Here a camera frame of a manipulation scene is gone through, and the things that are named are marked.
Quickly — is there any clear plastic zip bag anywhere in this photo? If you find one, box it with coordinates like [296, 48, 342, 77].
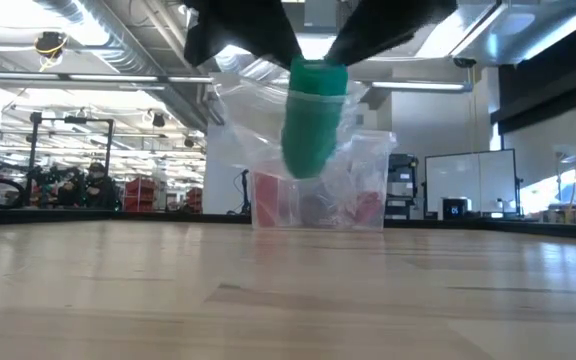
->
[211, 69, 370, 204]

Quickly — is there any green elastic bandage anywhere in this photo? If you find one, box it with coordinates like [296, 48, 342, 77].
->
[280, 55, 349, 180]

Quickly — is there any clear plastic storage box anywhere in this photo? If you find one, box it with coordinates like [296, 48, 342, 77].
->
[247, 128, 398, 232]

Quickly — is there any black printer cabinet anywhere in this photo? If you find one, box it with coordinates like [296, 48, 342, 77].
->
[385, 153, 420, 221]

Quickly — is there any white whiteboard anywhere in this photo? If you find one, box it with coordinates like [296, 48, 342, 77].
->
[424, 148, 519, 217]

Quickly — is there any red flat pack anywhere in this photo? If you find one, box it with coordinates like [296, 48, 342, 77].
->
[253, 172, 280, 229]

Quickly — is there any red shelf rack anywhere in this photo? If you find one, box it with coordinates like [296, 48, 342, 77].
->
[122, 177, 157, 214]
[185, 187, 204, 214]

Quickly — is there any red crumpled item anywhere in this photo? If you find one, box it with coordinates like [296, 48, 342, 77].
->
[355, 190, 384, 224]

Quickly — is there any black device digital display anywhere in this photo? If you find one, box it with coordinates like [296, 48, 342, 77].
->
[437, 197, 472, 222]

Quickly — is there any row of cans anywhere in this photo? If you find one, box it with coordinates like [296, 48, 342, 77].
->
[537, 203, 576, 226]

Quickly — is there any black ceiling cable reel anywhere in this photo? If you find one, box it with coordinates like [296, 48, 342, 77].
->
[34, 30, 68, 60]

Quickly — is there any black metal table frame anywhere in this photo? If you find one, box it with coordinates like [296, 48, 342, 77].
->
[0, 207, 576, 240]

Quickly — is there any distant black rig frame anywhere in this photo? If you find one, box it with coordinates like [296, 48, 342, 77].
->
[26, 112, 117, 209]

